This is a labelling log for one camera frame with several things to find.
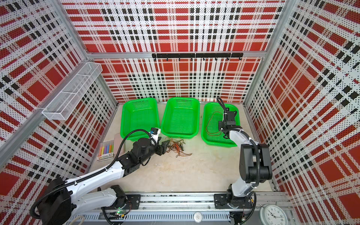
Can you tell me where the orange cable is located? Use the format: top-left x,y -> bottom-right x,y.
167,138 -> 189,158

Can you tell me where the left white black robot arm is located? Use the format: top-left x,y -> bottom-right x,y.
30,127 -> 170,225

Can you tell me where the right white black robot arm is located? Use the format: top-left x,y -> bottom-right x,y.
217,97 -> 272,208

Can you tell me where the right green plastic basket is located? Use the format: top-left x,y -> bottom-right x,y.
201,103 -> 237,148

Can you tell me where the green plastic basket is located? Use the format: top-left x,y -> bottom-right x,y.
201,103 -> 237,148
161,97 -> 200,139
121,98 -> 160,138

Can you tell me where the middle green plastic basket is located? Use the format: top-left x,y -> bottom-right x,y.
161,97 -> 200,139

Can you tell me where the left green plastic basket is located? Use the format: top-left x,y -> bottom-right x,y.
121,98 -> 160,138

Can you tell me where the colourful marker box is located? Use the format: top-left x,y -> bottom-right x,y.
97,140 -> 125,161

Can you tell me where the white round knob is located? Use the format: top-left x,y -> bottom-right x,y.
194,212 -> 203,223

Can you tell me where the white analog clock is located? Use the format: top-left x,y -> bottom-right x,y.
259,204 -> 288,225

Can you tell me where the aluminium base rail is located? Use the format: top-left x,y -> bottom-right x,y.
67,192 -> 296,225

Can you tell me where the black hook rail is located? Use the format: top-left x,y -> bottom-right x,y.
151,52 -> 244,60

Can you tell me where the white wire mesh shelf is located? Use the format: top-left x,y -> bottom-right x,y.
42,62 -> 103,121

